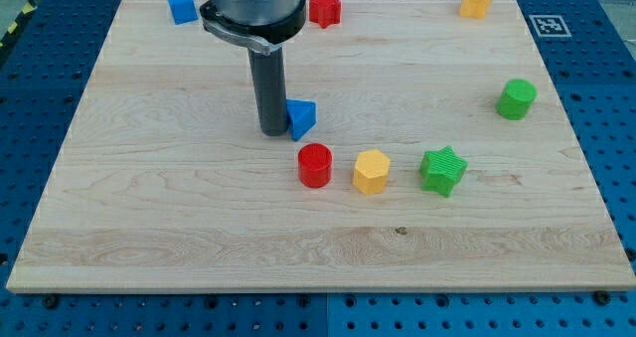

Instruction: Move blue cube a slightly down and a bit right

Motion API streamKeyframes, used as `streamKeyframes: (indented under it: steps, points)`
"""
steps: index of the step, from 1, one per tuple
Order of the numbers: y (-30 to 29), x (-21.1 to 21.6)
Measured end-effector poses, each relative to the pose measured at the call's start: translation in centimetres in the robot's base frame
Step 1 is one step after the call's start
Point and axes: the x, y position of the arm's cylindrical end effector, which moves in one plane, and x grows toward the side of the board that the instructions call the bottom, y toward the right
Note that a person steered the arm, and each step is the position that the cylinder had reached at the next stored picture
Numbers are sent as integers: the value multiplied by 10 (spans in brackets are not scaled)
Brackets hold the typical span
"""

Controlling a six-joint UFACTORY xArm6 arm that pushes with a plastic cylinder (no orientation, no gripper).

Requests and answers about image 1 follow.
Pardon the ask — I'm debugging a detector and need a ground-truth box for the green cylinder block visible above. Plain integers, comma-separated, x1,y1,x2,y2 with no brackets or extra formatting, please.
495,79,538,120

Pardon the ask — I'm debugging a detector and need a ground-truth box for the blue cube block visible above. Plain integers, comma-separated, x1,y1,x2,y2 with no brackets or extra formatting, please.
167,0,198,25

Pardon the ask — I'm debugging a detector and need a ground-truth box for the yellow heart block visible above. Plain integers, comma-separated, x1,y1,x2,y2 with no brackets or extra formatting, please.
458,0,492,19

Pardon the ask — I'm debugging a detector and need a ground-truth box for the green star block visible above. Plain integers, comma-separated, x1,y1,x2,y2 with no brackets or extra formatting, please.
418,146,468,198

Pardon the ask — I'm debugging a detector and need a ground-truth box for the yellow hexagon block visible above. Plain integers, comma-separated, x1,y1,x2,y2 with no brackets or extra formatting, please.
353,149,391,195

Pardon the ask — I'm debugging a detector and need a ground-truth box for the wooden board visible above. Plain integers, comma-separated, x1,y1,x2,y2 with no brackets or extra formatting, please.
7,0,635,294

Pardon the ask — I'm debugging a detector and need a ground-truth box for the blue triangular prism block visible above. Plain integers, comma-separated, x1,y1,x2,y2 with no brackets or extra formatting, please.
286,99,317,141

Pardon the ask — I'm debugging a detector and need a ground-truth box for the red cylinder block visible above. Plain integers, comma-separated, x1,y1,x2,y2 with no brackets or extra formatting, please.
297,143,333,188

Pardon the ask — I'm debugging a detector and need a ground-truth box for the red star block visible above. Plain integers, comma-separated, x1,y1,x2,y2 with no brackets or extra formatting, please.
309,0,342,29

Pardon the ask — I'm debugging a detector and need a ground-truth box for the white fiducial marker tag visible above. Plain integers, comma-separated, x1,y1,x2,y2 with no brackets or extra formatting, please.
530,14,571,38

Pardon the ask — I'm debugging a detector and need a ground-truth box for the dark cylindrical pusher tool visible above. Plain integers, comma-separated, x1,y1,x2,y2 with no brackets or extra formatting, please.
248,49,288,136

